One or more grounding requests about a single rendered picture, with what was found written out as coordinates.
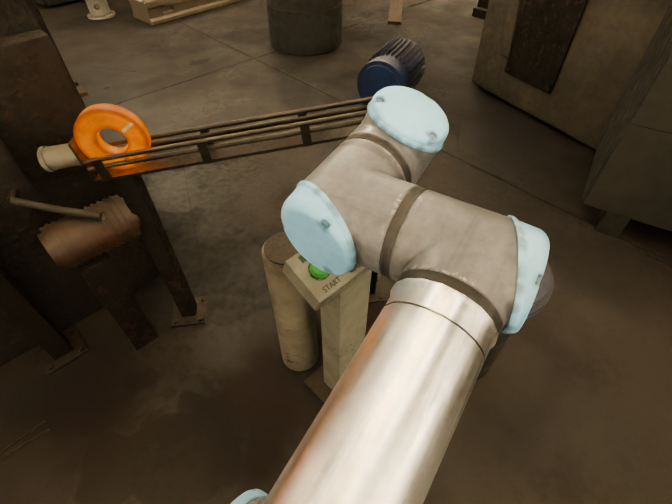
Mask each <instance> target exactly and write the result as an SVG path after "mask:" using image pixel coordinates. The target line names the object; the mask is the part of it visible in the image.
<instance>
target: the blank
mask: <svg viewBox="0 0 672 504"><path fill-rule="evenodd" d="M105 128H111V129H115V130H117V131H119V132H121V133H122V134H123V135H124V136H125V137H126V139H127V141H128V144H127V145H126V146H124V147H115V146H112V145H109V144H108V143H106V142H105V141H104V140H103V139H102V138H101V136H100V132H99V131H100V130H102V129H105ZM73 133H74V138H75V141H76V143H77V145H78V147H79V148H80V149H81V151H82V152H83V153H84V154H85V155H86V156H87V157H89V158H93V157H99V156H105V155H111V154H116V153H122V152H128V151H134V150H140V149H145V148H150V147H151V137H150V133H149V131H148V129H147V127H146V125H145V124H144V123H143V121H142V120H141V119H140V118H139V117H138V116H136V115H135V114H134V113H132V112H131V111H129V110H127V109H125V108H123V107H121V106H118V105H114V104H108V103H100V104H94V105H91V106H89V107H87V108H85V109H84V110H83V111H82V112H81V113H80V115H79V116H78V118H77V120H76V121H75V124H74V128H73ZM145 156H148V154H142V155H136V156H130V157H125V158H119V159H113V160H107V161H102V162H103V163H110V162H116V161H122V160H127V159H133V158H139V157H145ZM141 163H143V162H141ZM141 163H135V164H129V165H124V166H118V167H112V169H130V168H134V167H136V166H138V165H140V164H141Z"/></svg>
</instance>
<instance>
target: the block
mask: <svg viewBox="0 0 672 504"><path fill-rule="evenodd" d="M12 188H14V189H17V190H19V196H18V198H20V199H26V200H30V199H33V198H35V197H36V196H37V191H36V189H35V188H34V186H33V185H32V183H31V182H30V181H29V179H28V178H27V176H26V175H25V173H24V172H23V170H22V169H21V167H20V166H19V165H18V163H17V162H16V160H15V159H14V157H13V156H12V154H11V153H10V152H9V150H8V149H7V147H6V146H5V144H4V143H3V141H2V140H1V138H0V204H1V205H2V206H3V207H5V208H10V207H13V205H10V204H9V203H8V202H7V200H6V199H7V196H8V193H9V190H11V189H12Z"/></svg>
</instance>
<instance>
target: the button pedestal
mask: <svg viewBox="0 0 672 504"><path fill-rule="evenodd" d="M300 255H301V254H300V253H297V254H296V255H294V256H293V257H291V258H289V259H288V260H286V261H285V264H284V268H283V273H284V274H285V275H286V277H287V278H288V279H289V280H290V281H291V283H292V284H293V285H294V286H295V287H296V289H297V290H298V291H299V292H300V293H301V295H302V296H303V297H304V298H305V299H306V301H307V302H308V303H309V304H310V305H311V307H312V308H313V309H314V310H315V311H316V310H318V309H319V308H320V309H321V330H322V350H323V365H322V366H321V367H320V368H319V369H317V370H316V371H315V372H314V373H313V374H312V375H310V376H309V377H308V378H307V379H306V380H305V381H304V383H305V385H306V386H307V387H308V388H309V389H310V390H311V391H312V392H313V393H314V394H315V395H316V396H317V397H318V398H319V399H320V401H321V402H322V403H323V404H324V403H325V402H326V400H327V398H328V397H329V395H330V394H331V392H332V390H333V389H334V387H335V385H336V384H337V382H338V381H339V379H340V377H341V376H342V374H343V372H344V371H345V369H346V368H347V366H348V364H349V363H350V361H351V360H352V358H353V356H354V355H355V353H356V351H357V350H358V348H359V347H360V345H361V343H362V342H363V340H364V338H365V332H366V322H367V312H368V302H369V292H370V282H371V273H372V270H370V269H368V268H365V267H363V266H361V265H359V264H357V266H356V268H355V269H354V271H353V272H352V273H351V272H347V273H345V274H341V275H335V274H332V273H329V274H328V275H327V276H326V277H325V278H321V279H320V278H316V277H314V276H313V275H312V274H311V272H310V265H311V263H310V262H309V261H305V262H304V263H302V261H301V260H300V259H299V258H298V257H299V256H300Z"/></svg>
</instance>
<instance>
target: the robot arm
mask: <svg viewBox="0 0 672 504"><path fill-rule="evenodd" d="M448 131H449V124H448V120H447V117H446V115H445V113H444V112H443V110H442V109H441V108H440V106H439V105H438V104H437V103H436V102H435V101H433V100H432V99H431V98H429V97H428V96H425V95H424V94H423V93H421V92H419V91H417V90H415V89H412V88H408V87H404V86H389V87H385V88H383V89H381V90H379V91H378V92H377V93H376V94H375V95H374V97H373V99H372V100H371V101H370V102H369V103H368V106H367V113H366V116H365V118H364V120H363V121H362V123H361V124H360V125H359V126H358V127H357V128H356V129H355V130H354V131H353V132H352V133H351V134H350V135H349V136H348V137H347V138H346V139H345V140H344V141H343V142H342V143H341V144H340V145H339V146H338V147H337V148H336V149H335V150H334V151H333V152H332V153H331V154H330V155H329V156H328V157H327V158H326V159H325V160H324V161H323V162H322V163H321V164H320V165H319V166H318V167H317V168H316V169H315V170H314V171H313V172H312V173H311V174H310V175H309V176H308V177H306V178H305V179H304V180H302V181H300V182H299V183H297V184H296V185H295V186H296V189H295V190H294V191H293V193H292V194H291V195H290V196H289V197H288V198H287V199H286V200H285V202H284V204H283V206H282V210H281V219H282V224H283V227H284V230H285V233H286V235H287V237H288V238H289V240H290V241H291V243H292V244H293V246H294V247H295V248H296V250H297V251H298V252H299V253H300V254H301V255H302V256H303V257H304V258H305V259H306V260H307V261H309V262H310V263H311V264H313V265H314V266H315V267H317V268H319V269H320V270H322V271H324V272H327V273H332V274H335V275H341V274H345V273H347V272H351V273H352V272H353V271H354V269H355V268H356V266H357V264H359V265H361V266H363V267H365V268H368V269H370V270H372V271H374V272H376V273H378V274H380V275H383V276H385V277H387V278H389V279H391V280H393V281H396V282H395V284H394V286H393V287H392V289H391V292H390V298H389V300H388V301H387V303H386V304H385V306H384V308H383V309H382V311H381V313H380V314H379V316H378V317H377V319H376V321H375V322H374V324H373V325H372V327H371V329H370V330H369V332H368V334H367V335H366V337H365V338H364V340H363V342H362V343H361V345H360V347H359V348H358V350H357V351H356V353H355V355H354V356H353V358H352V360H351V361H350V363H349V364H348V366H347V368H346V369H345V371H344V372H343V374H342V376H341V377H340V379H339V381H338V382H337V384H336V385H335V387H334V389H333V390H332V392H331V394H330V395H329V397H328V398H327V400H326V402H325V403H324V405H323V407H322V408H321V410H320V411H319V413H318V415H317V416H316V418H315V420H314V421H313V423H312V424H311V426H310V428H309V429H308V431H307V432H306V434H305V436H304V437H303V439H302V441H301V442H300V444H299V445H298V447H297V449H296V450H295V452H294V454H293V455H292V457H291V458H290V460H289V462H288V463H287V465H286V467H285V468H284V470H283V471H282V473H281V475H280V476H279V478H278V479H277V481H276V483H275V484H274V486H273V488H272V489H271V491H270V492H269V494H267V493H265V492H263V491H262V490H260V489H252V490H248V491H246V492H244V493H243V494H241V495H240V496H239V497H237V498H236V499H235V500H234V501H233V502H232V503H231V504H423V502H424V500H425V498H426V495H427V493H428V491H429V489H430V486H431V484H432V482H433V479H434V477H435V475H436V472H437V470H438V468H439V466H440V463H441V461H442V459H443V456H444V454H445V452H446V449H447V447H448V445H449V442H450V440H451V438H452V436H453V433H454V431H455V429H456V426H457V424H458V422H459V419H460V417H461V415H462V413H463V410H464V408H465V406H466V403H467V401H468V399H469V396H470V394H471V392H472V389H473V387H474V385H475V383H476V380H477V378H478V376H479V373H480V371H481V369H482V366H483V364H484V362H485V360H486V357H487V355H488V353H489V350H490V349H491V348H492V347H494V346H495V344H496V341H497V339H498V337H499V335H500V332H502V333H504V334H510V333H516V332H518V331H519V330H520V328H521V327H522V325H523V324H524V322H525V320H526V318H527V316H528V314H529V311H530V309H531V307H532V304H533V302H534V299H535V297H536V294H537V291H538V289H539V284H540V281H541V278H542V277H543V274H544V271H545V267H546V264H547V260H548V255H549V249H550V243H549V239H548V237H547V235H546V234H545V232H544V231H542V230H541V229H539V228H536V227H534V226H531V225H529V224H526V223H523V222H521V221H519V220H518V219H517V218H516V217H514V216H512V215H508V216H504V215H501V214H498V213H495V212H493V211H490V210H487V209H484V208H481V207H478V206H475V205H472V204H469V203H466V202H463V201H460V200H457V199H454V198H452V197H449V196H446V195H443V194H440V193H437V192H434V191H431V190H428V189H425V188H422V187H420V186H418V185H416V183H417V182H418V180H419V179H420V177H421V176H422V174H423V173H424V171H425V170H426V168H427V167H428V165H429V164H430V162H431V161H432V159H433V158H434V156H435V155H436V153H437V152H438V151H440V150H441V149H442V147H443V142H444V141H445V139H446V137H447V135H448Z"/></svg>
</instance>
